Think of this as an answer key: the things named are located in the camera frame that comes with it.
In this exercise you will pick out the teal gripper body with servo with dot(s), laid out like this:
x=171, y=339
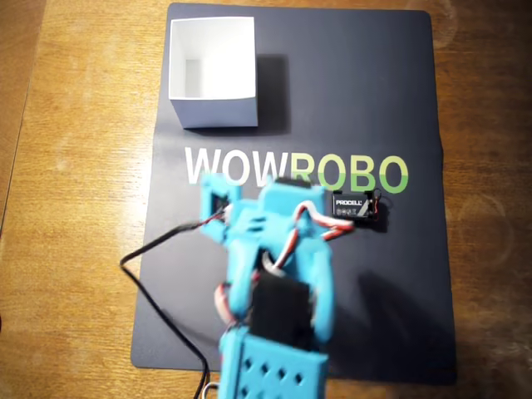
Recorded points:
x=296, y=194

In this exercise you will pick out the small black battery pack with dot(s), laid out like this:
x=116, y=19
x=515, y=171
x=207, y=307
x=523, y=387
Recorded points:
x=349, y=206

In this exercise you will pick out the white open box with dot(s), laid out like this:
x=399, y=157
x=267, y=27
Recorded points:
x=212, y=62

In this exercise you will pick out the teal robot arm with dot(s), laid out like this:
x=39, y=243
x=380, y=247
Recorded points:
x=282, y=374

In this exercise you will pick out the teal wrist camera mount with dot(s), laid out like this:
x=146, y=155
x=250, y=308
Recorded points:
x=208, y=187

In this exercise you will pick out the dark WOWROBO mat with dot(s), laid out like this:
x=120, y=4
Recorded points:
x=353, y=83

